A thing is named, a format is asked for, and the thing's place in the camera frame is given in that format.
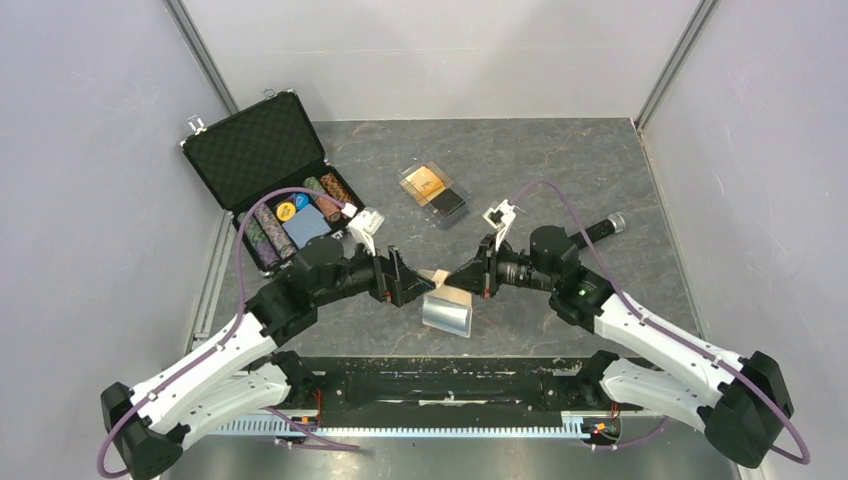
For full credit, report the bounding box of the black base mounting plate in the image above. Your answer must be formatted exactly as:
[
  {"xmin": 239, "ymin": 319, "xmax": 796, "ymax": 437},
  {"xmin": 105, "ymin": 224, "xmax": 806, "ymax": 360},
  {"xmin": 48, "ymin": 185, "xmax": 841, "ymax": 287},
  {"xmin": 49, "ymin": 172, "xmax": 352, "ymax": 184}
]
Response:
[{"xmin": 278, "ymin": 356, "xmax": 612, "ymax": 429}]

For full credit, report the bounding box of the tan leather card holder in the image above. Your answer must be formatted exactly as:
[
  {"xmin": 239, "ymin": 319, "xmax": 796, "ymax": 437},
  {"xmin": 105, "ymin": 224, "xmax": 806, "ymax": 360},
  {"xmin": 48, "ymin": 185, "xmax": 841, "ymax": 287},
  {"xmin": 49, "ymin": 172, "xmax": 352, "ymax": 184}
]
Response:
[{"xmin": 420, "ymin": 270, "xmax": 473, "ymax": 338}]

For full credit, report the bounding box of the yellow dealer chip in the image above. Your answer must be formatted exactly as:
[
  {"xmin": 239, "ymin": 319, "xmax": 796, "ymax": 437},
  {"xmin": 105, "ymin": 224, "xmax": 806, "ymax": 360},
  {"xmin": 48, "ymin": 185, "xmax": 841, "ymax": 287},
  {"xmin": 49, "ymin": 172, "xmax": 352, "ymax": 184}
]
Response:
[{"xmin": 274, "ymin": 201, "xmax": 297, "ymax": 222}]

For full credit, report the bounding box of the orange black chip stack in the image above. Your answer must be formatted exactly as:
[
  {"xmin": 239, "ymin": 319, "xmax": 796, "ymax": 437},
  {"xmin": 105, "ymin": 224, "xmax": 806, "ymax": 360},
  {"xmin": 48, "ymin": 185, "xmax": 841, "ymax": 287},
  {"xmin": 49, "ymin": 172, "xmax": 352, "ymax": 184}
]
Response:
[{"xmin": 319, "ymin": 172, "xmax": 357, "ymax": 205}]

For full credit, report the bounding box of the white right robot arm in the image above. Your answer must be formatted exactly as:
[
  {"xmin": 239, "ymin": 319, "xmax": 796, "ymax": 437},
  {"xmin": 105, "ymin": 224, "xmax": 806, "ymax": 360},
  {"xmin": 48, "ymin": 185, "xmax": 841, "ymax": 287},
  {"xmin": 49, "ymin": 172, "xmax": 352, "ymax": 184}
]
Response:
[{"xmin": 446, "ymin": 225, "xmax": 794, "ymax": 469}]

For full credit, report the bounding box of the black cylindrical flashlight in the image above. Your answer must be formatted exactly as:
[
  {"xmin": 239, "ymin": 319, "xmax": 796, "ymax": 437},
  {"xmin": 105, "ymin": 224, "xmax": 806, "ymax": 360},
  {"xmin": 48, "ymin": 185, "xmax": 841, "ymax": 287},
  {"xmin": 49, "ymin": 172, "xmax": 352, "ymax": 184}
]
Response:
[{"xmin": 569, "ymin": 212, "xmax": 626, "ymax": 249}]

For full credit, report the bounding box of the black poker chip case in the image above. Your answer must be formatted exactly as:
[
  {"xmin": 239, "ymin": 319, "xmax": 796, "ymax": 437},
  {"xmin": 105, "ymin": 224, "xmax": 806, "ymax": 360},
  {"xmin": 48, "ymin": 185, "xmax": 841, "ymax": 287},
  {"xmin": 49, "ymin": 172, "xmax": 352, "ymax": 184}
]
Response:
[{"xmin": 180, "ymin": 89, "xmax": 371, "ymax": 278}]

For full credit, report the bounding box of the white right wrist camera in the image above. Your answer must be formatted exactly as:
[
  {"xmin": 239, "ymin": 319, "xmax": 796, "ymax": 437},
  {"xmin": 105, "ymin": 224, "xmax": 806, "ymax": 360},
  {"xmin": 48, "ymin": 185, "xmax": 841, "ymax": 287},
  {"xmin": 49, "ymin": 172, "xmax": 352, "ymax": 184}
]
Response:
[{"xmin": 482, "ymin": 199, "xmax": 516, "ymax": 252}]

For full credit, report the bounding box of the pink chip stack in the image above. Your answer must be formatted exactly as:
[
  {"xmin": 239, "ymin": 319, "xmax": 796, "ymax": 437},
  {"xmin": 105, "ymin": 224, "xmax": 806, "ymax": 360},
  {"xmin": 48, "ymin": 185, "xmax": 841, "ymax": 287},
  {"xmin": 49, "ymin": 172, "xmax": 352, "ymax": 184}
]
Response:
[{"xmin": 303, "ymin": 177, "xmax": 342, "ymax": 223}]

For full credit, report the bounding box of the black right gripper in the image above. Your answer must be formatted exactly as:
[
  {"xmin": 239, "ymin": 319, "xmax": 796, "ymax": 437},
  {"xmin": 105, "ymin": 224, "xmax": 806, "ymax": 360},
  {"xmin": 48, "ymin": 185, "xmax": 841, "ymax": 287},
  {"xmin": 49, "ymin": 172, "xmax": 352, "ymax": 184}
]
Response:
[{"xmin": 446, "ymin": 233, "xmax": 557, "ymax": 299}]

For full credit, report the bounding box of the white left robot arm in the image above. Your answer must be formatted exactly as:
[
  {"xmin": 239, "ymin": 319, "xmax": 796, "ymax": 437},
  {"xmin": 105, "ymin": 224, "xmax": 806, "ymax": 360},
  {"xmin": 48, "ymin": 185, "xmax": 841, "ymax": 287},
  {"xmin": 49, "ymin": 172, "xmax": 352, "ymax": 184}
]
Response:
[{"xmin": 97, "ymin": 237, "xmax": 435, "ymax": 479}]

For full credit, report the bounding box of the clear acrylic card box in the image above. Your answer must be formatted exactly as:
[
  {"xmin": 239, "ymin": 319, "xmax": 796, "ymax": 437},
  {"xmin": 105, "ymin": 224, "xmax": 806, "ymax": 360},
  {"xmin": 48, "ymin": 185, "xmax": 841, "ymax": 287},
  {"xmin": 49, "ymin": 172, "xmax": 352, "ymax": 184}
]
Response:
[{"xmin": 399, "ymin": 162, "xmax": 470, "ymax": 230}]

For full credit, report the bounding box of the black VIP card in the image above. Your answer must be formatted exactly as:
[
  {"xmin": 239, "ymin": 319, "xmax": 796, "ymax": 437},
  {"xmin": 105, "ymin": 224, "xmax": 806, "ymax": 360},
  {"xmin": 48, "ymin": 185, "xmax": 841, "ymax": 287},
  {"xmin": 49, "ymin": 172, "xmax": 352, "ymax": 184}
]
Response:
[{"xmin": 430, "ymin": 188, "xmax": 468, "ymax": 225}]

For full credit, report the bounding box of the green chip stack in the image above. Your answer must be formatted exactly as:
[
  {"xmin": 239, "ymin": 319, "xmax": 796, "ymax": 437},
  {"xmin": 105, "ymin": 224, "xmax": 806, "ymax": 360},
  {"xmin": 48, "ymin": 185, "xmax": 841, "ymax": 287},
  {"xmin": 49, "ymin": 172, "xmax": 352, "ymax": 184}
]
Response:
[{"xmin": 238, "ymin": 212, "xmax": 267, "ymax": 250}]

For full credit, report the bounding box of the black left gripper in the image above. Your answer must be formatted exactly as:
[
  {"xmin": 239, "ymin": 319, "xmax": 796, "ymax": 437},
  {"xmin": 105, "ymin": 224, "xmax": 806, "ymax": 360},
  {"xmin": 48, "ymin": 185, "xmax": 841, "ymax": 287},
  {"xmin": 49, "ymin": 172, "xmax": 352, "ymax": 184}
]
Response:
[{"xmin": 314, "ymin": 235, "xmax": 436, "ymax": 307}]

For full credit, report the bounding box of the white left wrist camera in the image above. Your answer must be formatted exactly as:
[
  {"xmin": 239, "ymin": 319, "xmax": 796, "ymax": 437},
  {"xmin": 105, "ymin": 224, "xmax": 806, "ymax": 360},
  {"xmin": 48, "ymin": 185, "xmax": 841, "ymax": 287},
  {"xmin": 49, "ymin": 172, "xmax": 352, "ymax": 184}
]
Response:
[{"xmin": 341, "ymin": 203, "xmax": 385, "ymax": 256}]

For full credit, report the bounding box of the blue patterned card deck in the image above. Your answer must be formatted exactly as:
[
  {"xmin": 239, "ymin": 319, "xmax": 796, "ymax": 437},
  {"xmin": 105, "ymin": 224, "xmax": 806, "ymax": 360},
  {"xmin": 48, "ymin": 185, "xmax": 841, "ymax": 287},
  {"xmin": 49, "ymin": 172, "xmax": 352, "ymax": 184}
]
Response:
[{"xmin": 282, "ymin": 204, "xmax": 331, "ymax": 248}]

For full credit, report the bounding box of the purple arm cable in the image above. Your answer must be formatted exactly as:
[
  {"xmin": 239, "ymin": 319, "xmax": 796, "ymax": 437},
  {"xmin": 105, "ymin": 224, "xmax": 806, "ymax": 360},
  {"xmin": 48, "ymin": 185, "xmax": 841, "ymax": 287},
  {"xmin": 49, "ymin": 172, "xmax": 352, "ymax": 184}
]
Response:
[
  {"xmin": 95, "ymin": 187, "xmax": 362, "ymax": 480},
  {"xmin": 506, "ymin": 180, "xmax": 813, "ymax": 466}
]

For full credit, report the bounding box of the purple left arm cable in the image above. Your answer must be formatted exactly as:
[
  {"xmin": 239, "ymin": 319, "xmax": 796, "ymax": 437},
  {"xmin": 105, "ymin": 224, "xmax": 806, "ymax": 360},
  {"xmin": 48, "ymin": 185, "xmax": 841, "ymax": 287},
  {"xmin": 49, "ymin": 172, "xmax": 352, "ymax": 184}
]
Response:
[{"xmin": 95, "ymin": 187, "xmax": 362, "ymax": 480}]

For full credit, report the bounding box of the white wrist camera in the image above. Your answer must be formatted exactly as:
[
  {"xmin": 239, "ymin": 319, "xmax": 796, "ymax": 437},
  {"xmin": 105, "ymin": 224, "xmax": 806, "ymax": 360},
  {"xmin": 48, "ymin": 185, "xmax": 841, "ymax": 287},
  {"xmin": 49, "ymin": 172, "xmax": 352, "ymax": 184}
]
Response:
[
  {"xmin": 482, "ymin": 199, "xmax": 516, "ymax": 252},
  {"xmin": 341, "ymin": 203, "xmax": 385, "ymax": 256}
]

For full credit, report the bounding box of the purple chip stack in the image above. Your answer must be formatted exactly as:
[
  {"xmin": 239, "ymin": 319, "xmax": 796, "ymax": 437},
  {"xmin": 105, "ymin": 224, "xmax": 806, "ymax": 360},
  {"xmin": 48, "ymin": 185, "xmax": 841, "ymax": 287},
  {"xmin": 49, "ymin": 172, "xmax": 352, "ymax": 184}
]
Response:
[{"xmin": 254, "ymin": 203, "xmax": 297, "ymax": 262}]

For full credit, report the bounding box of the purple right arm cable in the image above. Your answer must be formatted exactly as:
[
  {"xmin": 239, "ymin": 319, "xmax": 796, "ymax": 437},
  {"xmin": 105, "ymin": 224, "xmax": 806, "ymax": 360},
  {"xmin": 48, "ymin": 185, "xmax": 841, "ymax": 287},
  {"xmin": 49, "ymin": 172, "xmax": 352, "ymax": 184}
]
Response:
[{"xmin": 506, "ymin": 180, "xmax": 813, "ymax": 466}]

